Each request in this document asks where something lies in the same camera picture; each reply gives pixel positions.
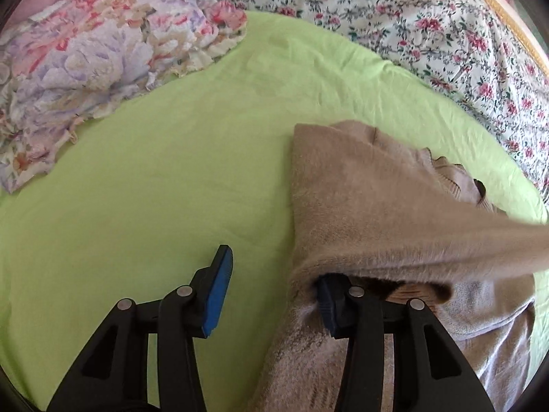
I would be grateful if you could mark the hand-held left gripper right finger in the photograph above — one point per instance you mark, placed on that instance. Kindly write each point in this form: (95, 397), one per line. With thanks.
(327, 307)

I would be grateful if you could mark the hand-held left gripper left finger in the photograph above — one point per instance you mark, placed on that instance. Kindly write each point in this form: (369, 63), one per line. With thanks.
(218, 292)

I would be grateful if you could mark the beige knit sweater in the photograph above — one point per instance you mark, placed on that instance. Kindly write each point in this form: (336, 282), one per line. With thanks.
(364, 206)

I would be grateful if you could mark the green bed sheet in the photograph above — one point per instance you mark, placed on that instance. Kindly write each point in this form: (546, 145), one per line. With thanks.
(171, 180)

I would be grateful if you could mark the pastel floral ruffled pillow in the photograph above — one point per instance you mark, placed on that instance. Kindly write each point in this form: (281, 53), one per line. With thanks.
(85, 60)

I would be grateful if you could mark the white pink-flowered quilt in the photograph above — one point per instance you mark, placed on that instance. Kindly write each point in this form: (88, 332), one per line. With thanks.
(386, 17)

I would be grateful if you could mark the light wooden bed frame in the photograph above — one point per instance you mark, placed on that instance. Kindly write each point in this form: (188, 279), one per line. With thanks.
(514, 25)

